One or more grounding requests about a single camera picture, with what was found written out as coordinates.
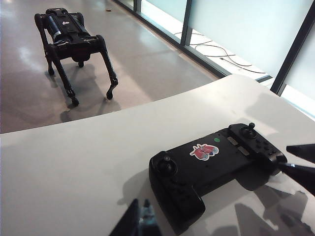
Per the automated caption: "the black quadruped robot dog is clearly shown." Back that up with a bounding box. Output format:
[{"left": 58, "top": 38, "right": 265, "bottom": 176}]
[{"left": 34, "top": 8, "right": 120, "bottom": 107}]

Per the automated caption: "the black remote control with sticker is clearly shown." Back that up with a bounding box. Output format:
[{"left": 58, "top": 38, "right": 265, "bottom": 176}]
[{"left": 148, "top": 122, "right": 288, "bottom": 236}]

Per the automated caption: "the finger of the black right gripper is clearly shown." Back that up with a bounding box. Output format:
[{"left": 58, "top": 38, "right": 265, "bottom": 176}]
[
  {"left": 286, "top": 144, "right": 315, "bottom": 161},
  {"left": 277, "top": 161, "right": 315, "bottom": 195}
]

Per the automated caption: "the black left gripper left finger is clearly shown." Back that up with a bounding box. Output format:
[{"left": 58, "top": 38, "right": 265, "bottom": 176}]
[{"left": 109, "top": 198, "right": 140, "bottom": 236}]

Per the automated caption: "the thin black floor cable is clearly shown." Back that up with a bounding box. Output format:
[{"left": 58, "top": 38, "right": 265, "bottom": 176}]
[
  {"left": 173, "top": 31, "right": 237, "bottom": 59},
  {"left": 220, "top": 54, "right": 268, "bottom": 74}
]

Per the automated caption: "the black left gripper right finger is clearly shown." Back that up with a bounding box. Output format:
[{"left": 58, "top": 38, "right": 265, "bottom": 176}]
[{"left": 137, "top": 199, "right": 162, "bottom": 236}]

